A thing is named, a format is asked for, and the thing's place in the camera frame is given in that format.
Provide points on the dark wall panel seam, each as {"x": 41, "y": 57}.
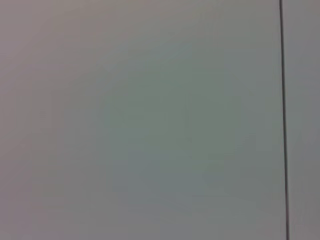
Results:
{"x": 283, "y": 120}

